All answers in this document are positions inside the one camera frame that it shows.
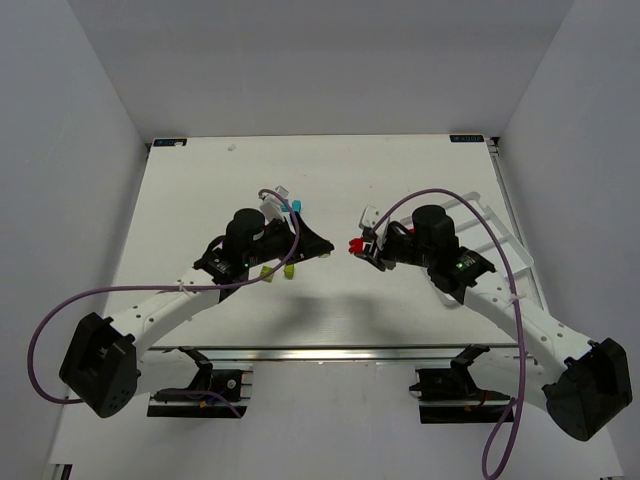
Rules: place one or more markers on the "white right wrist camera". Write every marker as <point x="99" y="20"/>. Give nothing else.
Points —
<point x="369" y="219"/>

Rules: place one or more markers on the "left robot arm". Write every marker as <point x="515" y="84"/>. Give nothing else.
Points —
<point x="110" y="359"/>

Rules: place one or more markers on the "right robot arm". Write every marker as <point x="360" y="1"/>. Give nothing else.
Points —
<point x="582" y="384"/>

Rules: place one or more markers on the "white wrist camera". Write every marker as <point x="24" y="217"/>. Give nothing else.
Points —
<point x="369" y="219"/>
<point x="270" y="205"/>

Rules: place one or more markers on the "blue corner label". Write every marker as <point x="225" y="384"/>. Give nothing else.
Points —
<point x="173" y="142"/>
<point x="466" y="138"/>

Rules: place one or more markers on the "white divided sorting tray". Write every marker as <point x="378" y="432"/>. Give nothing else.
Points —
<point x="473" y="235"/>

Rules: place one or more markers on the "green square lego brick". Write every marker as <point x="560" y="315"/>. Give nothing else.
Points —
<point x="267" y="274"/>

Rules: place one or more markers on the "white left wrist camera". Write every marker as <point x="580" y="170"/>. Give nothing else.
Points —
<point x="270" y="205"/>

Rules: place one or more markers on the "right blue corner label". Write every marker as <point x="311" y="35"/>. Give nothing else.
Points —
<point x="466" y="138"/>

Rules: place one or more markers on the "green small lego brick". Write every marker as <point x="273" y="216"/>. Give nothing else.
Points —
<point x="289" y="271"/>

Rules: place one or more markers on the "aluminium front table rail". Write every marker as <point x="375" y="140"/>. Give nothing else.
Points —
<point x="417" y="353"/>

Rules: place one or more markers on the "left blue corner label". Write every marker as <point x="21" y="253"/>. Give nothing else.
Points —
<point x="173" y="142"/>

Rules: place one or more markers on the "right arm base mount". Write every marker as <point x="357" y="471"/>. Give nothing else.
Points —
<point x="449" y="395"/>

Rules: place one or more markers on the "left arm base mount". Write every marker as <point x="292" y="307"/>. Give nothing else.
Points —
<point x="185" y="383"/>

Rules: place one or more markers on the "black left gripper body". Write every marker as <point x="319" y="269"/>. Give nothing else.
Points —
<point x="299" y="238"/>

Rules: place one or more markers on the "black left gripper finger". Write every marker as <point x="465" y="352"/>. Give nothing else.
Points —
<point x="307" y="237"/>
<point x="304" y="254"/>

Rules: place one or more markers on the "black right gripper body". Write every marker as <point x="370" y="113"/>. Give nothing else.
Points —
<point x="379" y="248"/>

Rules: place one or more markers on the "red small lego brick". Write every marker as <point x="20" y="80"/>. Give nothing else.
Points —
<point x="356" y="246"/>

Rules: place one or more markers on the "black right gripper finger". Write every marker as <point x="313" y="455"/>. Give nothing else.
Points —
<point x="374" y="261"/>
<point x="370" y="242"/>

